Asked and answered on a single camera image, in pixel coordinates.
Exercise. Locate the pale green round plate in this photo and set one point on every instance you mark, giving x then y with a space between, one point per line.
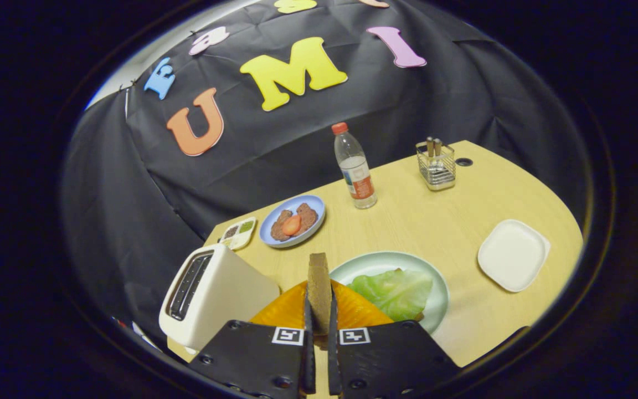
385 261

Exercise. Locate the white square plate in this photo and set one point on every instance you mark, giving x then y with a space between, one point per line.
513 255

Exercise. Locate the red tomato slice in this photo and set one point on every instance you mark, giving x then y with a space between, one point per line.
291 225

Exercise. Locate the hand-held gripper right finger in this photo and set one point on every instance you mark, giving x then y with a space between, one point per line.
334 360

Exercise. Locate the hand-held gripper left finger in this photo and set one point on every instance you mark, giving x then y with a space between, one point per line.
309 360

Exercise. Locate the white toaster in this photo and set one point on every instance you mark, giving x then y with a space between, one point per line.
225 299

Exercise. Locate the clear plastic water bottle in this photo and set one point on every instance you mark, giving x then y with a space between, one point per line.
355 172

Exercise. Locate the white sectioned condiment tray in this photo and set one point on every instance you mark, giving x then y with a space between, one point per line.
238 233

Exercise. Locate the brown meat patty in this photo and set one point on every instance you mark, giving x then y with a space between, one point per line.
308 216
277 230

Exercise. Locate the green lettuce leaf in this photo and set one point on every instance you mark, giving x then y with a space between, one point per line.
394 293

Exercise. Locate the blue round plate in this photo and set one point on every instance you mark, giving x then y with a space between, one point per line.
316 208

